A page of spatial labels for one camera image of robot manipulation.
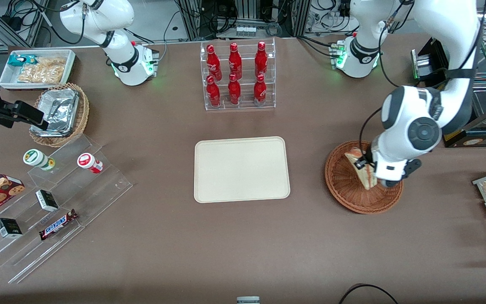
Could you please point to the green lid drink bottle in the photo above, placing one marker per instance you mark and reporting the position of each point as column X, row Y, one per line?
column 36, row 158

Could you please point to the white power strip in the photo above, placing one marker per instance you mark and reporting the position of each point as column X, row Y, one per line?
column 245, row 31

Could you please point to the Snickers chocolate bar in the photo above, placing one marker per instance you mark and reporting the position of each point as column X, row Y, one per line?
column 57, row 225

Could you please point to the triangular sandwich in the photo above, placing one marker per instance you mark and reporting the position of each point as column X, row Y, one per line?
column 365, row 179

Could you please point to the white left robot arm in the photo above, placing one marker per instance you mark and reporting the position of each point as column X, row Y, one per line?
column 409, row 103

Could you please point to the red lid drink bottle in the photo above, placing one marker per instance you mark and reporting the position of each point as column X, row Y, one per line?
column 87, row 161

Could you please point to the teal snack packet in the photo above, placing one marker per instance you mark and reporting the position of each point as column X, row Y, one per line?
column 17, row 60

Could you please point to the aluminium frame rack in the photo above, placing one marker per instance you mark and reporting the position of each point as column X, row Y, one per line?
column 192, row 17

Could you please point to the clear bag of chips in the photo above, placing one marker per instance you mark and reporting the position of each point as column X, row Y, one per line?
column 53, row 61
column 40, row 75

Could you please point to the small black carton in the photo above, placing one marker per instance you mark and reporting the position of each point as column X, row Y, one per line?
column 47, row 200
column 9, row 228

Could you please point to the clear acrylic stepped stand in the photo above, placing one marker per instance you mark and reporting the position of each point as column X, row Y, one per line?
column 99, row 190

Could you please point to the aluminium foil container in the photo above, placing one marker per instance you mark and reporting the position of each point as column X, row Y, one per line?
column 59, row 109

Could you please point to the small grey device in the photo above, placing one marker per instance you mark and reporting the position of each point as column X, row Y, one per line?
column 248, row 300

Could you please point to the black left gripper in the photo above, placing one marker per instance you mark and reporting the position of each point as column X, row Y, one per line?
column 368, row 161

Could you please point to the small tan wicker basket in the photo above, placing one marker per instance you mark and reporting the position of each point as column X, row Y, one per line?
column 83, row 114

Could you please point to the cream plastic tray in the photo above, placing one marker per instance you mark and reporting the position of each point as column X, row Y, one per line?
column 226, row 169

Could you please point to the red cola bottle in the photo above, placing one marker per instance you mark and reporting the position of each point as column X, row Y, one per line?
column 234, row 90
column 261, row 59
column 260, row 90
column 213, row 93
column 235, row 61
column 214, row 63

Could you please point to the clear acrylic bottle rack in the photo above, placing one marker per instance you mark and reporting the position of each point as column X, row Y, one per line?
column 245, row 103

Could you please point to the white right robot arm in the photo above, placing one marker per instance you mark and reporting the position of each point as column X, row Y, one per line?
column 99, row 17

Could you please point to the large brown wicker basket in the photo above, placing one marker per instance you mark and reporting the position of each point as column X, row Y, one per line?
column 340, row 188

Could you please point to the white rectangular bin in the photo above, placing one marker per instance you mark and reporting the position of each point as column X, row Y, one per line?
column 6, row 77

